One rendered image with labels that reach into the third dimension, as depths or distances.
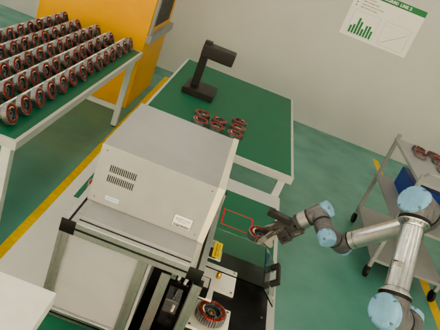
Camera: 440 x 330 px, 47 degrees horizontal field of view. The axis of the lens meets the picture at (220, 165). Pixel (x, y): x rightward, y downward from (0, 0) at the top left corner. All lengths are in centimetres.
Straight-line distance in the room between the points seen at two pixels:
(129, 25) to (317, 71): 281
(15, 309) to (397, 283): 127
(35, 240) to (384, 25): 563
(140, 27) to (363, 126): 347
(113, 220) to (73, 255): 16
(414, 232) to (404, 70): 524
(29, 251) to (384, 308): 126
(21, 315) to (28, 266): 82
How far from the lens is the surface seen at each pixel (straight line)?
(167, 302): 183
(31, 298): 115
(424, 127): 736
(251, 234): 227
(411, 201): 198
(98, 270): 161
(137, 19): 515
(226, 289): 205
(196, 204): 155
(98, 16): 527
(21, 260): 194
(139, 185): 157
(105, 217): 159
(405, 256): 193
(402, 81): 711
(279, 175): 330
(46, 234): 207
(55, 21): 459
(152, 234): 157
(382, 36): 694
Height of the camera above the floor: 200
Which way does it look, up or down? 24 degrees down
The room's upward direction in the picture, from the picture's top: 22 degrees clockwise
